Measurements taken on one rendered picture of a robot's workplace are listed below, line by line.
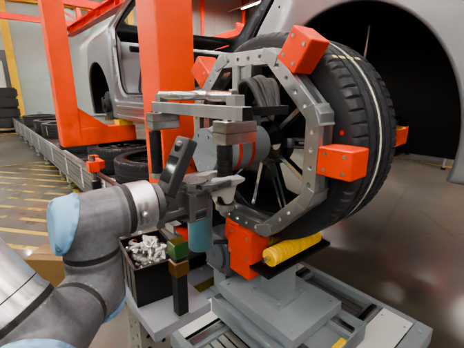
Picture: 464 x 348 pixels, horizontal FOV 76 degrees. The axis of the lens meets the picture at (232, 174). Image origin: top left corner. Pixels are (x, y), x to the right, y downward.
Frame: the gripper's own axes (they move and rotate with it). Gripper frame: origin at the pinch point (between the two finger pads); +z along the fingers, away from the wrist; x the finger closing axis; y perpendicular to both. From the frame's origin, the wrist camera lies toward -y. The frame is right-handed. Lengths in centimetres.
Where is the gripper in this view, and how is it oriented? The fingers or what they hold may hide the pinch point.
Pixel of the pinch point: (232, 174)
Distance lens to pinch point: 68.2
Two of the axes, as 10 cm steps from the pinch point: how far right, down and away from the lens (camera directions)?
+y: 0.0, 9.6, 2.7
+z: 7.7, -1.7, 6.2
